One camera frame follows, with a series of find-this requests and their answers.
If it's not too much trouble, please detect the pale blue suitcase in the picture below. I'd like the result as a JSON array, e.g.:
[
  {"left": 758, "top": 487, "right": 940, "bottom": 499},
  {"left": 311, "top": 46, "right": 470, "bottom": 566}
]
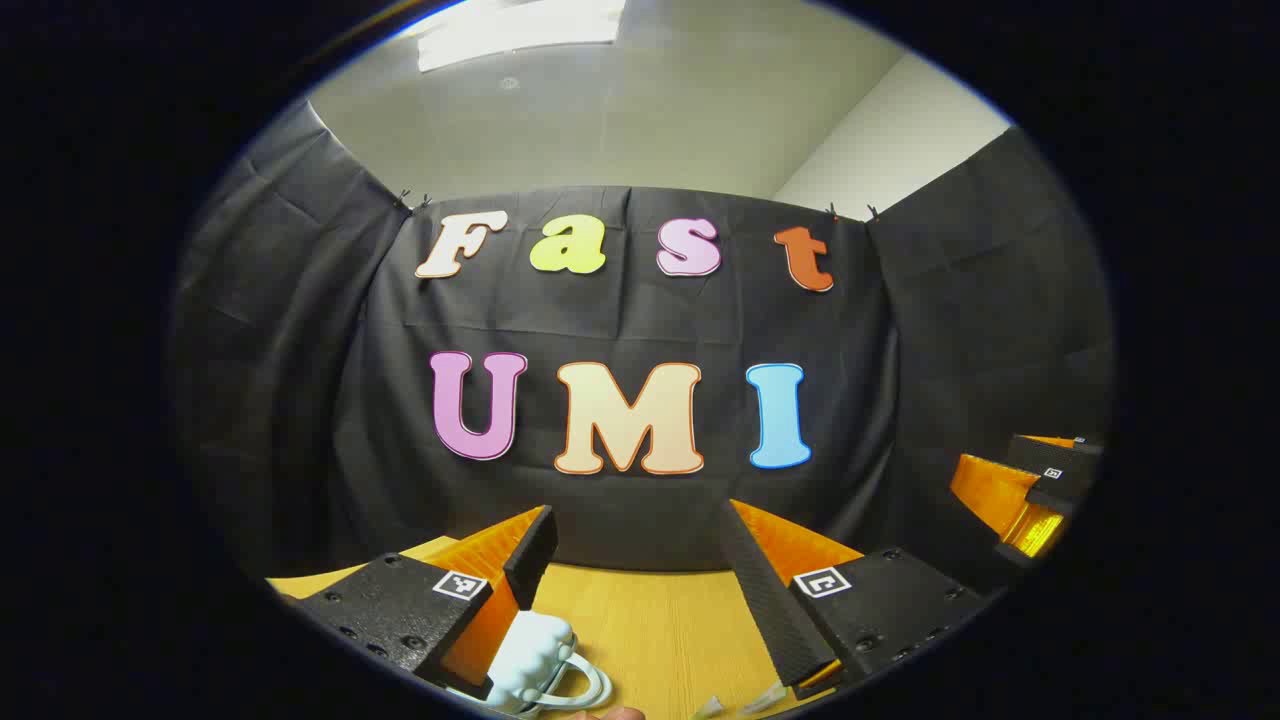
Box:
[{"left": 448, "top": 608, "right": 613, "bottom": 717}]

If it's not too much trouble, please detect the black backdrop cloth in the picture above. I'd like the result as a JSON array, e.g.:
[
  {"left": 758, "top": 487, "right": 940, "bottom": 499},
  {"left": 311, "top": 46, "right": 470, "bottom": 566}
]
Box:
[{"left": 170, "top": 100, "right": 1116, "bottom": 601}]

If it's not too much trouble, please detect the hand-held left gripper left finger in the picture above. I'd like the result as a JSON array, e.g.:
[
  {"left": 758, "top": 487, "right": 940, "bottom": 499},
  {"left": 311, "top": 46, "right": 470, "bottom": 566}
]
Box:
[{"left": 300, "top": 506, "right": 559, "bottom": 699}]

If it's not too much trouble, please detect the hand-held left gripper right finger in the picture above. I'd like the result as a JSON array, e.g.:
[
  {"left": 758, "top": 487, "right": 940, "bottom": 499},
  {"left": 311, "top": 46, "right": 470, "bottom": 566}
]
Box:
[{"left": 720, "top": 499, "right": 991, "bottom": 699}]

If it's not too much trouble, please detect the ceiling light panel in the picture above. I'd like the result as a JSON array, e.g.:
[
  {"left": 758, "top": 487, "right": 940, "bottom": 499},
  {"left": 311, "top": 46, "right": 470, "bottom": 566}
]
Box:
[{"left": 415, "top": 0, "right": 626, "bottom": 73}]

